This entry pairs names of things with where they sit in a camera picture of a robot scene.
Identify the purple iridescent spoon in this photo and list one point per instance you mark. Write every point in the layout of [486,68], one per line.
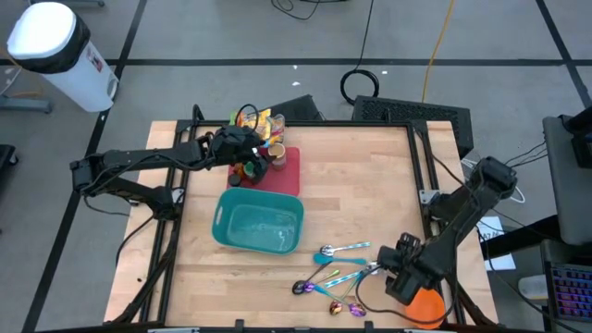
[309,287]

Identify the white paper sheet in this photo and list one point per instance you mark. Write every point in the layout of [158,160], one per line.
[492,229]

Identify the black desk beam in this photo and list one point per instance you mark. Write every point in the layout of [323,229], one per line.
[518,238]

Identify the black perforated computer case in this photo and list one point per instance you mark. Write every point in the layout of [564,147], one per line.
[411,113]

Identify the teal plastic spoon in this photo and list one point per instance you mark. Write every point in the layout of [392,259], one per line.
[324,259]

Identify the red plastic bin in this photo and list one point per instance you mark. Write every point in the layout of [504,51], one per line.
[287,182]

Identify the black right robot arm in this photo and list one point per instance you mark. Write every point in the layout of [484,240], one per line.
[462,222]

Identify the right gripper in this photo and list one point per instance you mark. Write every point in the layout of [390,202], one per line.
[409,289]

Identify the yellow blue chips bag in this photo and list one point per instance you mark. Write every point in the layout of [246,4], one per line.
[264,125]

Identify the silver green snack bag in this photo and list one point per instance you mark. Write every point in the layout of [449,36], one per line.
[234,118]

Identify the white trash bin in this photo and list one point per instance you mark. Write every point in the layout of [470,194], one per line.
[51,46]

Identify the black desk device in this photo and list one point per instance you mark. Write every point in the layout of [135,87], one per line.
[583,143]

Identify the purple label spice jar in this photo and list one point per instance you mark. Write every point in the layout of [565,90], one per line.
[235,180]

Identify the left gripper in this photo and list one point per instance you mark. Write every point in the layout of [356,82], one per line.
[261,168]

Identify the backlit keyboard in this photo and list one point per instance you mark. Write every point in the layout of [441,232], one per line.
[573,291]

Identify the grey furniture base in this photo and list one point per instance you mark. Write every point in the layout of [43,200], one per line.
[23,105]

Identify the orange plastic bowl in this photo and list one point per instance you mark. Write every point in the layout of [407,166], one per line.
[430,310]

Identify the black metal table frame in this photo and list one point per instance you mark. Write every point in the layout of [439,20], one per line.
[347,124]

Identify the black box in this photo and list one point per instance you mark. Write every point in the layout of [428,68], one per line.
[298,108]

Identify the teal plastic bin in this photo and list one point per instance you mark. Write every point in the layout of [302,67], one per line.
[259,226]

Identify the white rounded object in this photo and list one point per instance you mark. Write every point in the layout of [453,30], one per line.
[532,287]

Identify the black chair base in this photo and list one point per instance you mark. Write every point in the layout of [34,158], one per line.
[7,159]

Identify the green lid oregano jar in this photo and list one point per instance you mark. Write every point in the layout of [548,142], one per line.
[250,169]

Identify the dark metal spoon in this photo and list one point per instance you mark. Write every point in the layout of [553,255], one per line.
[298,287]

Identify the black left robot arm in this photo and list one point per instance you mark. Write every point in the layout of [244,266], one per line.
[152,155]

